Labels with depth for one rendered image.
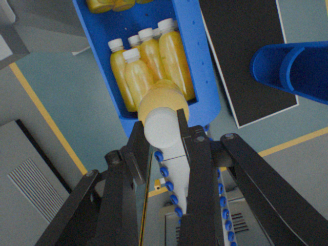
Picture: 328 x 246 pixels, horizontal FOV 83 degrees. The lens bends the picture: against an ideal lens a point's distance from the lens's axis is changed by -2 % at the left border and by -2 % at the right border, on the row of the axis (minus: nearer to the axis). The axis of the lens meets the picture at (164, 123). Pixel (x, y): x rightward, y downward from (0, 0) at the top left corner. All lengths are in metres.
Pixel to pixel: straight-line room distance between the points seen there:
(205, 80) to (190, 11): 0.14
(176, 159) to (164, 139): 0.62
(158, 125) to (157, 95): 0.05
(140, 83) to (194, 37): 0.16
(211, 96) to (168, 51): 0.15
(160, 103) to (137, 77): 0.27
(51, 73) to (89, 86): 0.33
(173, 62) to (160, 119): 0.31
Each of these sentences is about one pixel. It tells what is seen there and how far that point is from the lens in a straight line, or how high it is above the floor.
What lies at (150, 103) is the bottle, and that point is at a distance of 0.23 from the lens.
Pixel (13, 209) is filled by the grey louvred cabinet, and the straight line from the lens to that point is 1.82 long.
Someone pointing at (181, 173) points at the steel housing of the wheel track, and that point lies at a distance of 0.86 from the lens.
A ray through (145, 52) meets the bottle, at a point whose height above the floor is 1.09.
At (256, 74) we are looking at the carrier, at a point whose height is 0.16.
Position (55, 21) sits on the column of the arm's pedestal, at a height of 0.69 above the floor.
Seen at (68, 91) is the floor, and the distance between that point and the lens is 1.85.
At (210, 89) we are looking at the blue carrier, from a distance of 0.46.
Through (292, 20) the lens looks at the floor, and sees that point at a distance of 1.92.
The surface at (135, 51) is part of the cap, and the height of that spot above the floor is 1.12.
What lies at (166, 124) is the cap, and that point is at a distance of 0.19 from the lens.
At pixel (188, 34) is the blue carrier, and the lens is 0.43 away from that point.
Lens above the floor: 1.63
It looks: 70 degrees down
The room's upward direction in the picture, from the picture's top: 180 degrees counter-clockwise
